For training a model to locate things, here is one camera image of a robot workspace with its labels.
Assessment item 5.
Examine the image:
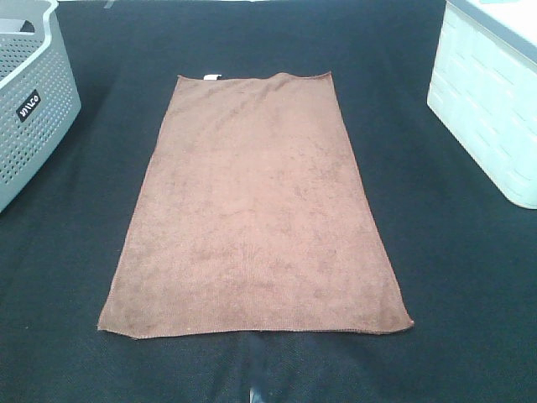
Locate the brown microfiber towel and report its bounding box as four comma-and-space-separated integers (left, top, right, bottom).
97, 72, 414, 339

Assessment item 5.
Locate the black table cloth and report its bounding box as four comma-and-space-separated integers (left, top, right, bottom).
1, 1, 536, 402

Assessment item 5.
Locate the pale green storage box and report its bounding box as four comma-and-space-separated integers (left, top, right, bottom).
427, 1, 536, 209

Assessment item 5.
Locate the grey perforated plastic basket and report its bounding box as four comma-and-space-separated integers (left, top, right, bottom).
1, 1, 81, 208

